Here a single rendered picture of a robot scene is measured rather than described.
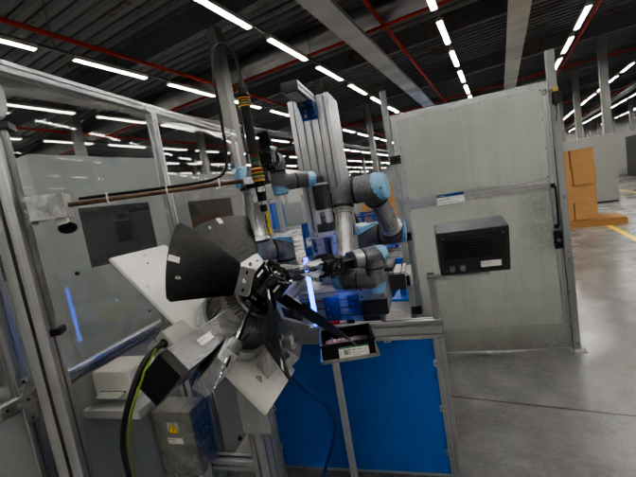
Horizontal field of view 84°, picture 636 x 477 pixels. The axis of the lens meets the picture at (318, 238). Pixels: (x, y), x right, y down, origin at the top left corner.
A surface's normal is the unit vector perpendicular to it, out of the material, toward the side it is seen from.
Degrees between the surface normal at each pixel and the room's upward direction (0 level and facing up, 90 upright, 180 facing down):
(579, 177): 90
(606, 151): 90
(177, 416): 90
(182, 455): 90
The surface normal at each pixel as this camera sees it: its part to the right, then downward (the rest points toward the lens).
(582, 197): -0.46, 0.17
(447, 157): -0.26, 0.15
